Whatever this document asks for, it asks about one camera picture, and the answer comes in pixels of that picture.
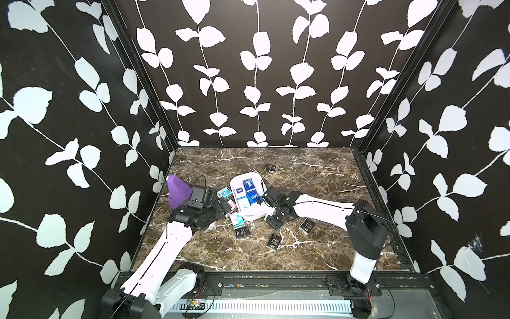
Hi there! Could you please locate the black tissue pack middle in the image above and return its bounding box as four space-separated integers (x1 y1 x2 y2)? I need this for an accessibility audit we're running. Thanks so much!
235 226 251 239

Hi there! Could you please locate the dark blue Tempo tissue pack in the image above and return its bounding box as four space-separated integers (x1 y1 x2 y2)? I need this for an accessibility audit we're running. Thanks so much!
246 190 260 205

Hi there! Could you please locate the black tissue pack front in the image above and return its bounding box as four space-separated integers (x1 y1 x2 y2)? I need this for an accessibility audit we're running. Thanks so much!
266 233 282 251

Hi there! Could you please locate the teal bear tissue pack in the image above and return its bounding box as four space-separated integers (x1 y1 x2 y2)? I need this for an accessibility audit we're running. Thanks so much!
216 186 232 200
229 212 245 229

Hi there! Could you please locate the white perforated cable duct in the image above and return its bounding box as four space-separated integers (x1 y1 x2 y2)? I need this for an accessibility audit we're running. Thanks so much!
168 299 353 316

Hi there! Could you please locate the teal bear tissue pack back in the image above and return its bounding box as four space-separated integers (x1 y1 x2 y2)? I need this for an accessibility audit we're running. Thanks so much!
216 186 232 200

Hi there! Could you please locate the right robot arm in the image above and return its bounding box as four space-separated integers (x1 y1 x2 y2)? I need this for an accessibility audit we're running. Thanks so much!
257 187 389 285

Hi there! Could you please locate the black mounting rail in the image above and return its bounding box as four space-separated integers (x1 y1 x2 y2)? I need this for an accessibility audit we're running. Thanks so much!
196 271 438 300

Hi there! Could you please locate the black tissue pack right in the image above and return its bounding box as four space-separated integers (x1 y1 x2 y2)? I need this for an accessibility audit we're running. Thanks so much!
300 218 316 235

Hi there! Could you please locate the black Face tissue pack far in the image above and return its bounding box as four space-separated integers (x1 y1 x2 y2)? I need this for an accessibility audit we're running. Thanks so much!
264 164 277 174

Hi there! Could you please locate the teal bear tissue pack front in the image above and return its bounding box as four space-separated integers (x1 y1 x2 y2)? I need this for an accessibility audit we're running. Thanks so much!
229 212 245 229

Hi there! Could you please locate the white plastic storage box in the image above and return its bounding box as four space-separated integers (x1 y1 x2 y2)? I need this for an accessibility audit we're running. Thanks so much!
230 172 270 221

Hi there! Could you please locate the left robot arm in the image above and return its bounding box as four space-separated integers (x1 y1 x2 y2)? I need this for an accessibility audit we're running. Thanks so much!
99 198 232 318

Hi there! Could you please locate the purple plastic object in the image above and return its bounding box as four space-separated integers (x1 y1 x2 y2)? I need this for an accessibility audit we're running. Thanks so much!
167 175 193 209

